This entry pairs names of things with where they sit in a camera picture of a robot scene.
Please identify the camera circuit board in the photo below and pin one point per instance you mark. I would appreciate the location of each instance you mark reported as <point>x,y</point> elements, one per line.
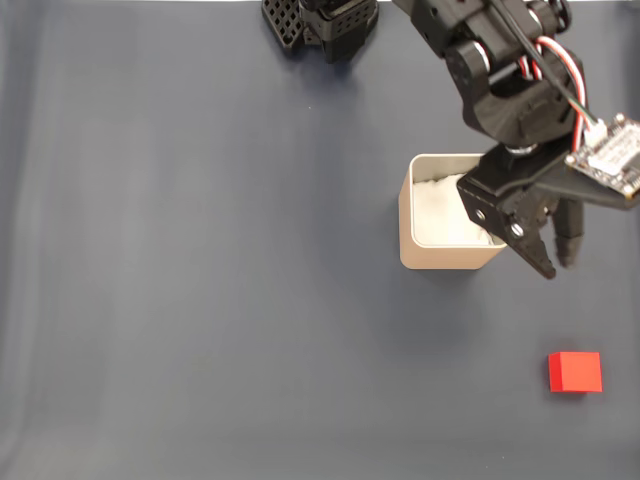
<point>615,155</point>

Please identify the white crumpled tissue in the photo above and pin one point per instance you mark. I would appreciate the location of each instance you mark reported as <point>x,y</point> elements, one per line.
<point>440,215</point>

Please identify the beige square box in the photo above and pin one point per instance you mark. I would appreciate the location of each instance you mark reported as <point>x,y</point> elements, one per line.
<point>440,257</point>

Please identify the red cube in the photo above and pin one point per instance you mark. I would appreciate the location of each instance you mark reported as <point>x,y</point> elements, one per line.
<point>577,372</point>

